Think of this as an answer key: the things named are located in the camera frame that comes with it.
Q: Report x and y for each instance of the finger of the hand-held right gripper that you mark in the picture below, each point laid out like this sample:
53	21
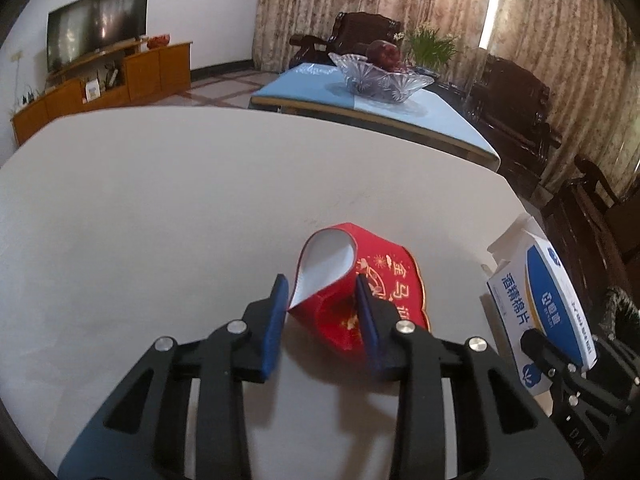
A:
545	352
617	360

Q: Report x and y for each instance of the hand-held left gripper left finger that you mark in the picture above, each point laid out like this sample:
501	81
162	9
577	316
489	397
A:
276	332

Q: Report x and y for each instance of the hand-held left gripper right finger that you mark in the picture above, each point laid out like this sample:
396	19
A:
368	332

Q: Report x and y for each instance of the blue white cardboard box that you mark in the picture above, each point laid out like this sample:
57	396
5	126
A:
545	305

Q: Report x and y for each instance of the red paper envelope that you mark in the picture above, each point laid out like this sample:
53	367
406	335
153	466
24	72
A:
395	285

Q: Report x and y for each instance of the dark wooden armchair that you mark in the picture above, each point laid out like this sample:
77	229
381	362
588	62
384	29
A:
360	30
515	105
595	220

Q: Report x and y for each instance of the wooden coffee table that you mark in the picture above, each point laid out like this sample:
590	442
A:
380	120

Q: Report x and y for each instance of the glass fruit bowl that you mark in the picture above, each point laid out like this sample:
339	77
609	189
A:
380	85

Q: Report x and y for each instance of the light blue tablecloth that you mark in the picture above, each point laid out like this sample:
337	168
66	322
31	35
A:
310	82

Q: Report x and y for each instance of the dark wooden side table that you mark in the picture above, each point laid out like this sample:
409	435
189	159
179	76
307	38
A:
450	90

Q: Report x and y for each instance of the red apple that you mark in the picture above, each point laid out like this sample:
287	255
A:
384	54

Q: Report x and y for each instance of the wooden television cabinet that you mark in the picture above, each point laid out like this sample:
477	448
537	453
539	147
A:
150	75

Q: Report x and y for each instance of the potted narcissus plant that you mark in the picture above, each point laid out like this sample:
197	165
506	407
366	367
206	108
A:
432	47

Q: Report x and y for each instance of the small white box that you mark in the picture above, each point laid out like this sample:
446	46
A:
91	90

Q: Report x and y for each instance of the red ornament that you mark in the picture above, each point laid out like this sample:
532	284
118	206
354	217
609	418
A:
159	41

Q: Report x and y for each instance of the patterned beige curtain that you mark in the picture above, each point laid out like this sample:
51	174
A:
550	35

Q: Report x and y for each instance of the flat screen television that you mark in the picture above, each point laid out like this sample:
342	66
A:
97	25

